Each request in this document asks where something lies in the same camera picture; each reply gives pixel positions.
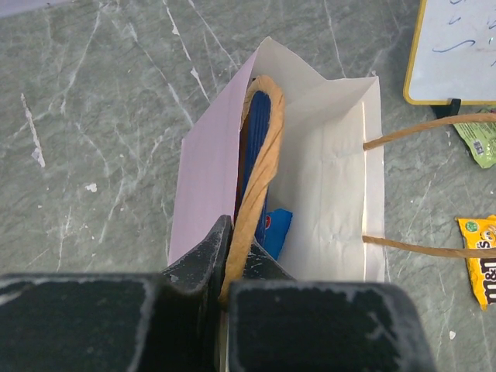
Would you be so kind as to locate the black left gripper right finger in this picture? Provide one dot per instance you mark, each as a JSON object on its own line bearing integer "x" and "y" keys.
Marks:
{"x": 276, "y": 323}

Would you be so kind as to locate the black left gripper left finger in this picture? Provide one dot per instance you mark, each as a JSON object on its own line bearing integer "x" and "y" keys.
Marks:
{"x": 165, "y": 321}

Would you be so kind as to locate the blue cookie snack packet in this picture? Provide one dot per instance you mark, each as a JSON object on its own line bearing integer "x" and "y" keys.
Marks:
{"x": 277, "y": 225}

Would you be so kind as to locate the white paper bag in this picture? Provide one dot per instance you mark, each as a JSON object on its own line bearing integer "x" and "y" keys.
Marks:
{"x": 322, "y": 160}

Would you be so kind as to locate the blue Burts chips bag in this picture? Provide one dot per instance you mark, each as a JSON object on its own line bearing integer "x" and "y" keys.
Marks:
{"x": 251, "y": 139}

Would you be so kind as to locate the yellow M&M's packet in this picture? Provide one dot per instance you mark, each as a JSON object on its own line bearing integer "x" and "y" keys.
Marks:
{"x": 479, "y": 234}

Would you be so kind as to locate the green snack packet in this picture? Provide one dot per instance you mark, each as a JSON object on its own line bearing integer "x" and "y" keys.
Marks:
{"x": 480, "y": 139}

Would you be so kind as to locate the whiteboard with yellow frame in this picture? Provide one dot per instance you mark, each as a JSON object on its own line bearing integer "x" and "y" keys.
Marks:
{"x": 452, "y": 54}

